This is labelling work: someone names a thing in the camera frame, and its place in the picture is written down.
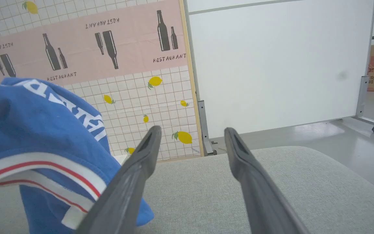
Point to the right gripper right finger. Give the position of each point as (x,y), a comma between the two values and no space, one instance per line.
(258,195)

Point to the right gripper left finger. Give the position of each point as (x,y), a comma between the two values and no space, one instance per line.
(125,191)

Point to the blue basketball jersey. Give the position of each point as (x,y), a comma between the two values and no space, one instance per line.
(34,126)

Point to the white rolling partition board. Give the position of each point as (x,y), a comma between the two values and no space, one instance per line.
(278,65)

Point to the lemon and bottle print backdrop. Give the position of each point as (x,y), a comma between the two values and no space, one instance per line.
(135,55)

